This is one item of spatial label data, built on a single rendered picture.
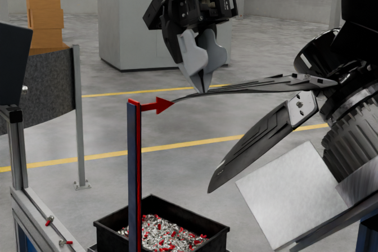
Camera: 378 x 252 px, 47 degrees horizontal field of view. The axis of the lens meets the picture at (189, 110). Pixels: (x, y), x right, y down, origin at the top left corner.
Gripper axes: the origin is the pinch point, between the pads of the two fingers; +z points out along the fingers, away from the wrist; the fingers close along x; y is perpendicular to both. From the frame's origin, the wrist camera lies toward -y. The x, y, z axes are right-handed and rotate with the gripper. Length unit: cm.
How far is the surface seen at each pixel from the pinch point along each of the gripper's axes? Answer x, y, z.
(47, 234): -15.6, -35.7, 23.2
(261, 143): 23.1, -12.6, 13.2
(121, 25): 285, -539, -126
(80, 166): 67, -230, 34
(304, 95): 30.5, -5.9, 5.1
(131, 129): -12.9, 1.4, 4.3
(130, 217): -13.0, -3.2, 16.5
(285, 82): 14.7, 3.6, 1.8
